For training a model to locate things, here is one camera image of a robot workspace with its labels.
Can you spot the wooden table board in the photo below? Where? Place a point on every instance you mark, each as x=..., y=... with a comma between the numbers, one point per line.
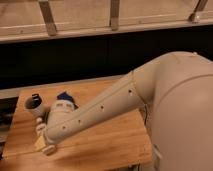
x=119, y=142

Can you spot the white plastic bottle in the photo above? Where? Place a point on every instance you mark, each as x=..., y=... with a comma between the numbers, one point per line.
x=40, y=125

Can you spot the blue cloth piece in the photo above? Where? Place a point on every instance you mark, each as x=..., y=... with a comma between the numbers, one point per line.
x=65, y=96

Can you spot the white cup with black clip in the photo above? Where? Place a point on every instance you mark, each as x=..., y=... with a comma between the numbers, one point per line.
x=34, y=104

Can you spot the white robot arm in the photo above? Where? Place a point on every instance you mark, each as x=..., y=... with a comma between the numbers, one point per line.
x=173, y=93

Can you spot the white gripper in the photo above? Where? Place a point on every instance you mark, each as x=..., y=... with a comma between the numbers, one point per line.
x=42, y=145

